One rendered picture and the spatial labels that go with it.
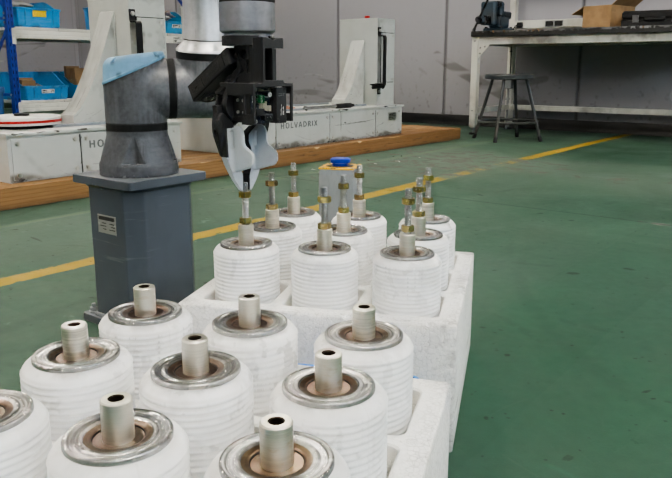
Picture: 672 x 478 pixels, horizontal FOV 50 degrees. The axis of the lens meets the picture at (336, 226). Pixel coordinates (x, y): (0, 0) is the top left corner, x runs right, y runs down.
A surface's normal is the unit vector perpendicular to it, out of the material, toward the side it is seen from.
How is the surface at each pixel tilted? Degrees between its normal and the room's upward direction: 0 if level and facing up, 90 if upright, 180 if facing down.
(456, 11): 90
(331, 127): 90
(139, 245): 90
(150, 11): 90
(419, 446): 0
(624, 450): 0
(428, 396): 0
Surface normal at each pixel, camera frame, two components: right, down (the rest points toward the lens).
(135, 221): 0.12, 0.22
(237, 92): -0.68, 0.15
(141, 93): 0.33, 0.25
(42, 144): 0.78, 0.14
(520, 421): 0.00, -0.98
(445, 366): -0.24, 0.21
